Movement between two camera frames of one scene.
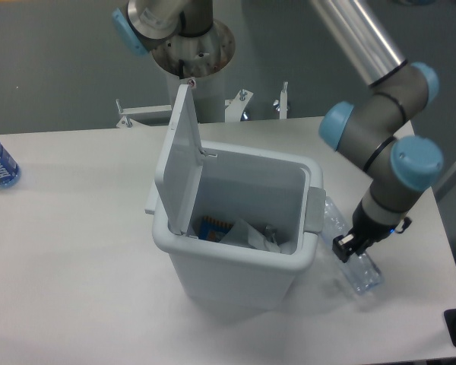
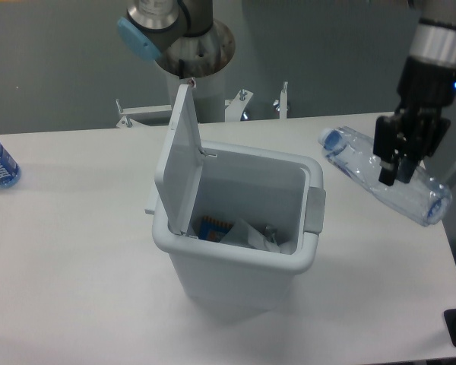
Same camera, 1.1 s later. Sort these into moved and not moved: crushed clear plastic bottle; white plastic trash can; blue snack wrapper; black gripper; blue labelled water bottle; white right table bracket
Moved: black gripper; crushed clear plastic bottle
Not moved: blue labelled water bottle; blue snack wrapper; white right table bracket; white plastic trash can
